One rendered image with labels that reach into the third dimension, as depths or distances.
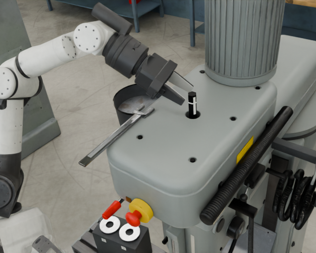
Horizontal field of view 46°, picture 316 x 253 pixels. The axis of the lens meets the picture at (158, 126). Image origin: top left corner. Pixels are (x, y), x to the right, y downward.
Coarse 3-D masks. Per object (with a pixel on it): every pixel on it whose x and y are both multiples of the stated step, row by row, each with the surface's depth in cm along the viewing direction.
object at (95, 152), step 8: (136, 112) 92; (144, 112) 92; (128, 120) 90; (136, 120) 90; (120, 128) 88; (128, 128) 89; (112, 136) 86; (104, 144) 84; (96, 152) 82; (88, 160) 80
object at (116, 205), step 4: (120, 200) 96; (112, 204) 94; (116, 204) 94; (120, 204) 95; (108, 208) 93; (112, 208) 93; (116, 208) 94; (104, 212) 93; (108, 212) 92; (112, 212) 93; (104, 216) 92; (108, 216) 92
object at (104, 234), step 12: (96, 228) 162; (108, 228) 160; (120, 228) 159; (132, 228) 159; (144, 228) 160; (96, 240) 163; (108, 240) 158; (120, 240) 156; (132, 240) 155; (144, 240) 159; (108, 252) 166; (120, 252) 160; (132, 252) 155; (144, 252) 163
